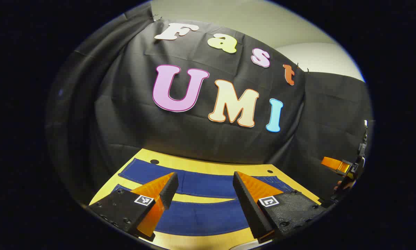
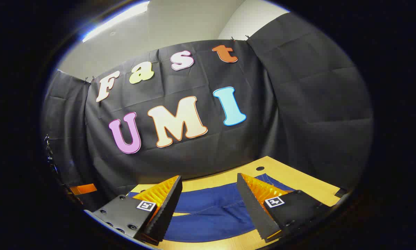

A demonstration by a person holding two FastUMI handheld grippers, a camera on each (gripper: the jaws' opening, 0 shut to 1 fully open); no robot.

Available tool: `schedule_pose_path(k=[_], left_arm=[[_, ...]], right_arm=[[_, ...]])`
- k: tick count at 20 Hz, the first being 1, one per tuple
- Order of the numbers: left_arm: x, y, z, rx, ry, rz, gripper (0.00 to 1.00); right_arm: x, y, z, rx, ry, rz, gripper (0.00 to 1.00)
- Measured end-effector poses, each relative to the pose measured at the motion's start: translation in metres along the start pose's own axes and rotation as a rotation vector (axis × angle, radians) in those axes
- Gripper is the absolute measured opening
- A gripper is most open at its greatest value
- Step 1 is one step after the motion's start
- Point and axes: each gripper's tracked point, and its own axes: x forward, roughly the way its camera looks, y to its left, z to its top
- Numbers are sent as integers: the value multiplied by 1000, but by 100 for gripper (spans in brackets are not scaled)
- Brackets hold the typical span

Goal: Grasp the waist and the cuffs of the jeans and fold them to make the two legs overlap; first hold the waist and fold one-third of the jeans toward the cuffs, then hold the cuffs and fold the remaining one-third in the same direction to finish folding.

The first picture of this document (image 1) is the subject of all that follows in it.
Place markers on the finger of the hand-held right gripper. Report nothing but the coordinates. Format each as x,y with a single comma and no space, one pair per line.
333,164

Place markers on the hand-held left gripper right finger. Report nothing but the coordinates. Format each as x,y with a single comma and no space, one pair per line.
246,201

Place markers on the blue denim jeans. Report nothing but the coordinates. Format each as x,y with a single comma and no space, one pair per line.
201,215

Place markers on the black backdrop cloth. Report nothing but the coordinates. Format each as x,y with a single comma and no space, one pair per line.
159,132

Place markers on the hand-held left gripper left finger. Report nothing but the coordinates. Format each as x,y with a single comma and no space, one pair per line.
169,189

